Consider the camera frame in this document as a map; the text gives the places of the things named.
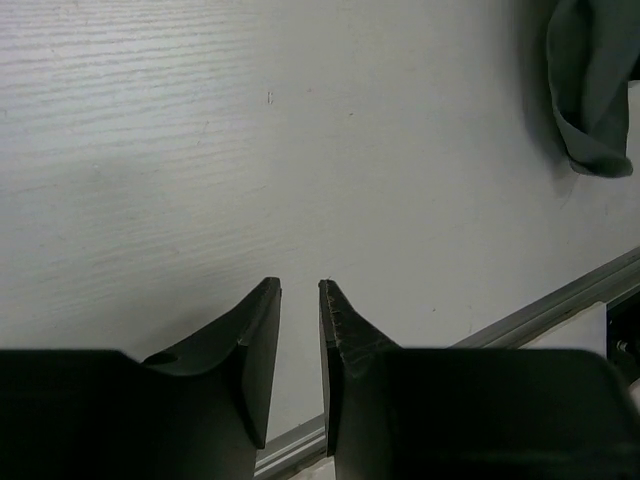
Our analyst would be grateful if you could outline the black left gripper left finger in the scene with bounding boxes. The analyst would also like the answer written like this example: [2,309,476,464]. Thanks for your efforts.
[1,277,281,479]

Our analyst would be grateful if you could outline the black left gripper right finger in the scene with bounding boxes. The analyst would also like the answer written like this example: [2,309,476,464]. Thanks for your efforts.
[319,280,639,479]

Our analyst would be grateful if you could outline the grey pleated skirt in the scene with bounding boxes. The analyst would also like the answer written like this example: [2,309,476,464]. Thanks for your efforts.
[545,1,639,178]

